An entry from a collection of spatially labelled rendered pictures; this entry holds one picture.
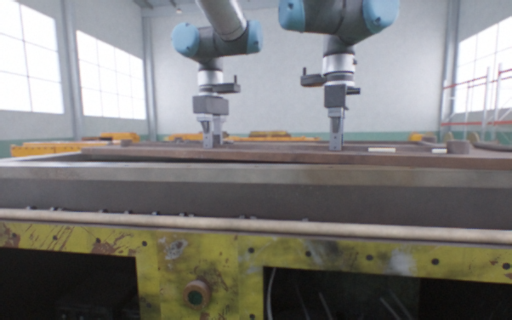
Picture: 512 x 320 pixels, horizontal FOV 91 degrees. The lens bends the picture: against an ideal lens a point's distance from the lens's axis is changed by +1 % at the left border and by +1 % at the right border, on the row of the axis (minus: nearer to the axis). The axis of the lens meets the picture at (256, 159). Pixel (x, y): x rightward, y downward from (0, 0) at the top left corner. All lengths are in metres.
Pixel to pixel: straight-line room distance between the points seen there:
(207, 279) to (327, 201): 0.27
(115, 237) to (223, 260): 0.22
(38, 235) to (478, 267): 0.82
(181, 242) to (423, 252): 0.42
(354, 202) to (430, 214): 0.14
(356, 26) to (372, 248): 0.41
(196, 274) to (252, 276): 0.11
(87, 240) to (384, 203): 0.59
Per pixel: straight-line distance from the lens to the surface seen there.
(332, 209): 0.53
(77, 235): 0.65
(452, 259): 0.54
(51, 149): 4.53
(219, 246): 0.50
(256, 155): 0.65
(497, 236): 0.57
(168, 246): 0.54
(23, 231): 0.74
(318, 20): 0.54
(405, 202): 0.56
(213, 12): 0.57
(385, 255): 0.50
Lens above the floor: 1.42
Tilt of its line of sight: 7 degrees down
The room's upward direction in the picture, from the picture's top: 1 degrees counter-clockwise
